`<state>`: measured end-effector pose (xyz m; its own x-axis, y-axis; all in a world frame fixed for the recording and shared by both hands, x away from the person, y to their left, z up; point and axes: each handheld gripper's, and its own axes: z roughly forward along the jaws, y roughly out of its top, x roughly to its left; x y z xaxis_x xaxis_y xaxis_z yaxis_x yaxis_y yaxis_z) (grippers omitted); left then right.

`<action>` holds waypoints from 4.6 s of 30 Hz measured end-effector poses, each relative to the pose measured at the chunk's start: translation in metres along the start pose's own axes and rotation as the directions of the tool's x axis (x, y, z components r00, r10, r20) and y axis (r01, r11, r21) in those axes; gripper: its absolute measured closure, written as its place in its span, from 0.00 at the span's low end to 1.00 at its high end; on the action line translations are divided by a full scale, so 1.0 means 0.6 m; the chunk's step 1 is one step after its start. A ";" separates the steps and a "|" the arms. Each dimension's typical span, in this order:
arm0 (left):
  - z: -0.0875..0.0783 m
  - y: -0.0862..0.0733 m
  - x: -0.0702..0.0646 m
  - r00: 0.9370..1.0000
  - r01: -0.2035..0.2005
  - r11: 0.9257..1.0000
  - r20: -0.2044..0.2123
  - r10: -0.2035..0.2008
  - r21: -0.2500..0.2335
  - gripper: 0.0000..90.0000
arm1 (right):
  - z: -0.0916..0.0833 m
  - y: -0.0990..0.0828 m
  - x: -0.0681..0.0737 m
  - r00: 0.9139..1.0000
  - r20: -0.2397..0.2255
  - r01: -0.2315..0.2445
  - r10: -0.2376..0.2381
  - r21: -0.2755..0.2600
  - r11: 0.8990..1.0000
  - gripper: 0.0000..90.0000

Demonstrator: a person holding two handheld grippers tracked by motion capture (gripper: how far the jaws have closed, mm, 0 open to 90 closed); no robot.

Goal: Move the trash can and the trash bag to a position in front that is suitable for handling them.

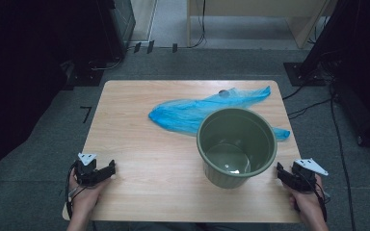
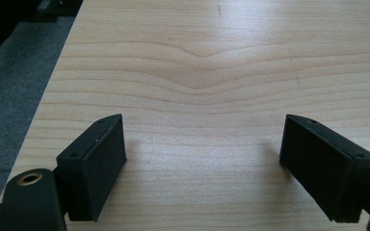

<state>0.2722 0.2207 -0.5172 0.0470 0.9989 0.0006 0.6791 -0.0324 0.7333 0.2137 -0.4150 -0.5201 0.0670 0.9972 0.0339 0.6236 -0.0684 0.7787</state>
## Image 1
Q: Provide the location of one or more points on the black angled tape mark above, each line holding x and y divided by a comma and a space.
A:
86, 114

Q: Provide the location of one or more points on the black tape strip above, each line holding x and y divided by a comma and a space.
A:
150, 46
137, 47
174, 48

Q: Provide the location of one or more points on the black cabinet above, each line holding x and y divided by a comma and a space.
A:
115, 29

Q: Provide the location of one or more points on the green plastic bin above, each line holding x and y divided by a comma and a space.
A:
237, 150

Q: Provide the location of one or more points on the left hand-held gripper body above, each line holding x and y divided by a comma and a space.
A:
88, 174

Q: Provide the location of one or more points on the blue plastic bag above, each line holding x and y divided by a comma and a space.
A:
186, 114

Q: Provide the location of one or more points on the person's right hand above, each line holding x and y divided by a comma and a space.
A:
306, 205

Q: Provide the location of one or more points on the light wooden desk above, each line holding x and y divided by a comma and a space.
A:
253, 8

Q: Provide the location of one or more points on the black stand base plate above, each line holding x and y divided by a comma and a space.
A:
86, 77
302, 73

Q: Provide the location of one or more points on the person's left hand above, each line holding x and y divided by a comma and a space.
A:
86, 199

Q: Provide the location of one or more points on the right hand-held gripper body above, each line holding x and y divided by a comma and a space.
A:
298, 181

